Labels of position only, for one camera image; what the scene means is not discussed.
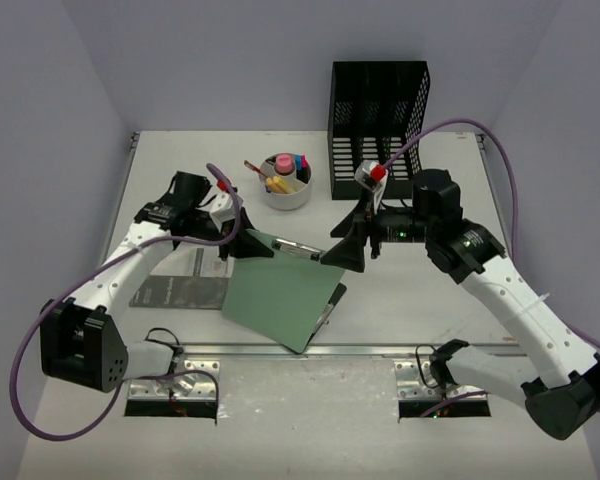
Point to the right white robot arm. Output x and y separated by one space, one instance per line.
557 380

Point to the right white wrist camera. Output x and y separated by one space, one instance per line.
372 176

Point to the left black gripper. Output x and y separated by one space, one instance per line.
228 240

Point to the pale orange highlighter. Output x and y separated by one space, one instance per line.
272 186

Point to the yellow highlighter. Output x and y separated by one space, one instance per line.
283 185

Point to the grey booklet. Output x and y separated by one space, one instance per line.
192 277

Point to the black clipboard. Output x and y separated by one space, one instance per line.
335 298

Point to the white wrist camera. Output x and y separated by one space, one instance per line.
224 208
372 176

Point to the black mesh file organizer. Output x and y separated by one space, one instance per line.
375 108

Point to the white round desk organizer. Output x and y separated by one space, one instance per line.
284 202

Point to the red pen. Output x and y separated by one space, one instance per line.
255 169

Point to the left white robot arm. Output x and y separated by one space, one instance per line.
79 339

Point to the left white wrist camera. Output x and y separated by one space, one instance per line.
224 208

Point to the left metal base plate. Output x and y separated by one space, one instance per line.
197 381

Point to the pink capped glue stick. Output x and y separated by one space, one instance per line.
284 165

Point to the metal base plate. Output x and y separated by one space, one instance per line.
197 381
414 382

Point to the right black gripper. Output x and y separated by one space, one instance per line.
350 254

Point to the black pink highlighter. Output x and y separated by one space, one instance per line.
306 170

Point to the green clipboard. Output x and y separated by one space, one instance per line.
281 297

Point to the black blue highlighter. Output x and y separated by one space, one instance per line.
298 166

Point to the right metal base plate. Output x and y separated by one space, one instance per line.
414 382

